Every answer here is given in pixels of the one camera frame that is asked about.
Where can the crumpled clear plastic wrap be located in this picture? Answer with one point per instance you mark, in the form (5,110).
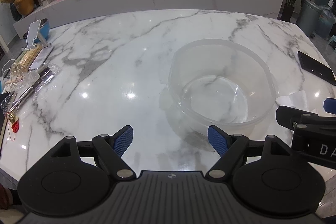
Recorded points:
(48,73)

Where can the grey trash can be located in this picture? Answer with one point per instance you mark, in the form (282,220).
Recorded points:
(308,16)

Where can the clear plastic bowl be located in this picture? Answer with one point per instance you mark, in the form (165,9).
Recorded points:
(223,98)

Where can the white cloth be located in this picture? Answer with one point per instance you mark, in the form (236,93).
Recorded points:
(294,99)

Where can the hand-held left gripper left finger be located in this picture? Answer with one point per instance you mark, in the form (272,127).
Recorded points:
(123,141)

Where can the white paper booklet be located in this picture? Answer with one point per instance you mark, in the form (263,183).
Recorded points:
(42,57)

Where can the red charm with gold bell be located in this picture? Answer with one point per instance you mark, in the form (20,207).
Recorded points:
(16,127)

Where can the silver wrapped utensil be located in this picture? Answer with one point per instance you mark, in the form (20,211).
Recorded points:
(26,94)

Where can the golden vase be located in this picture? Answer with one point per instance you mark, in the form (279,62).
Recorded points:
(25,3)

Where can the blue snack bag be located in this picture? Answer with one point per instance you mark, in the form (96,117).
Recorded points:
(1,85)

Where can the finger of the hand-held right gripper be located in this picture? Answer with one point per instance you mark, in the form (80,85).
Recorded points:
(286,116)
(330,106)

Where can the white phone stand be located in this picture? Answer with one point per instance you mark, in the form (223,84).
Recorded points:
(34,29)

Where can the black smartphone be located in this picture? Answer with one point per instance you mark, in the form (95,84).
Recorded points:
(315,67)

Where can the blue bowl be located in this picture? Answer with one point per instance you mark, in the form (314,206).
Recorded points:
(46,29)

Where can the wooden box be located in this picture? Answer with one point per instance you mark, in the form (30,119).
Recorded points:
(29,57)

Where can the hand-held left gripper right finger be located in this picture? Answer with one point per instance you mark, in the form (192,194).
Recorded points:
(218,140)

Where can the bin with plastic bag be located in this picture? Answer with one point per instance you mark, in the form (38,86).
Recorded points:
(326,22)

